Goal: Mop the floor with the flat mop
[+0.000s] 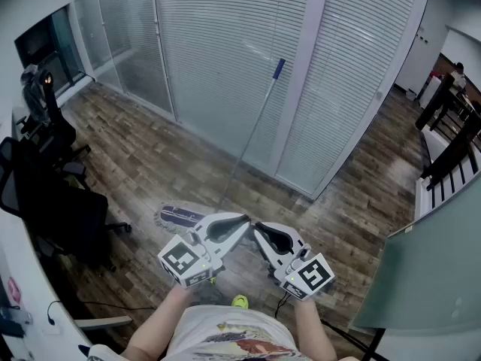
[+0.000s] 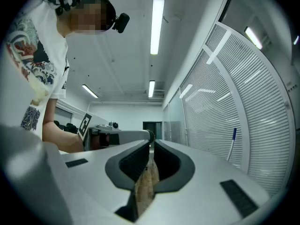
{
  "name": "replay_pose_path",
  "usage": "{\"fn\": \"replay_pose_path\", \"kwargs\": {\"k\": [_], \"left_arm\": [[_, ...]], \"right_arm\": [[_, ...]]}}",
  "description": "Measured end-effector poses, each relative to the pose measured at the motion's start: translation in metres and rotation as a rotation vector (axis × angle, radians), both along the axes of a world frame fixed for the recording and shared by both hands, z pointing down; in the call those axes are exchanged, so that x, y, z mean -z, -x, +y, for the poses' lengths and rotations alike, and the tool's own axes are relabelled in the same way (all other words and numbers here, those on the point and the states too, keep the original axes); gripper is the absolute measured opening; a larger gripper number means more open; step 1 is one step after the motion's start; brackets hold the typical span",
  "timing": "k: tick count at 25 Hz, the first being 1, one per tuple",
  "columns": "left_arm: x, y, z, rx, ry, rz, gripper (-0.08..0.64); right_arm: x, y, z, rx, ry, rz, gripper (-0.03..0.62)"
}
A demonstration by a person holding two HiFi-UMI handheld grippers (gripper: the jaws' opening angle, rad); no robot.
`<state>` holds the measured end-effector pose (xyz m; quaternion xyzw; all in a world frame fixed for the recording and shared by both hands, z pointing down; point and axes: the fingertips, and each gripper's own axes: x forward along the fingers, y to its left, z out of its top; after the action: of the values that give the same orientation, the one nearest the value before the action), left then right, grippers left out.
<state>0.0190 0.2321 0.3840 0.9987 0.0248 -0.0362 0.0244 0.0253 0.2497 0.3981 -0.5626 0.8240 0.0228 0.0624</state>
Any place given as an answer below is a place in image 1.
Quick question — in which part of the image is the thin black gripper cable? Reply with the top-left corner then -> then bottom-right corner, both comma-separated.
276,291 -> 293,317

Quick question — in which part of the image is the grey jacket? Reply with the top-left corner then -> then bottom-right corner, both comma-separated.
20,64 -> 52,123

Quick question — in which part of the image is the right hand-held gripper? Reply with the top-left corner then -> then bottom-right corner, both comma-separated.
253,222 -> 335,300

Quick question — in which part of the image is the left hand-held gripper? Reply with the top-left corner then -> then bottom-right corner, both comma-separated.
157,212 -> 250,289

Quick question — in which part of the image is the grey desk crossbar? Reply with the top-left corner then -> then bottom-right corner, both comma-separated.
74,315 -> 133,330

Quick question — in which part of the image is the pink sticker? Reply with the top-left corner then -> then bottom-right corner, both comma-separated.
7,276 -> 22,304

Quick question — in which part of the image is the glass partition with blinds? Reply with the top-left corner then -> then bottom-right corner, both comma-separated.
71,0 -> 433,201

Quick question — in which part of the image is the thick black cable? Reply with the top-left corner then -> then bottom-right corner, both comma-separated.
319,317 -> 377,356

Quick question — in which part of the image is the blue-handled mop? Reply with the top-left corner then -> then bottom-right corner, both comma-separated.
152,57 -> 286,238

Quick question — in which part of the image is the black mesh office chair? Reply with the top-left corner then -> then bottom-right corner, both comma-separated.
0,136 -> 132,274

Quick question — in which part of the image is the white printed t-shirt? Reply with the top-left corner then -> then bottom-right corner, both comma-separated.
86,305 -> 313,361

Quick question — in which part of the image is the person's right forearm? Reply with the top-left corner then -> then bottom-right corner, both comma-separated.
292,299 -> 338,361

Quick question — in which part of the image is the dark wooden stair railing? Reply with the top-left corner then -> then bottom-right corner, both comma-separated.
415,71 -> 481,212

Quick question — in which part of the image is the tall black office chair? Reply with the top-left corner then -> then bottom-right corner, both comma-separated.
37,69 -> 93,187

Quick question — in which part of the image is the green glass panel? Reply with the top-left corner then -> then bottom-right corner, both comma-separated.
349,186 -> 481,332

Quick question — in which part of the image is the person's left forearm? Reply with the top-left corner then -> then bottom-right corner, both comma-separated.
126,287 -> 193,361

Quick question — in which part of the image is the black charger cable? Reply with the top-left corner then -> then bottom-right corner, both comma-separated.
46,300 -> 64,326

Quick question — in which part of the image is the dark glass door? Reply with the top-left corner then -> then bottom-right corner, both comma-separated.
14,8 -> 86,89

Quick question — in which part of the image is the white desk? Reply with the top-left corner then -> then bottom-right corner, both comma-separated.
0,99 -> 95,361

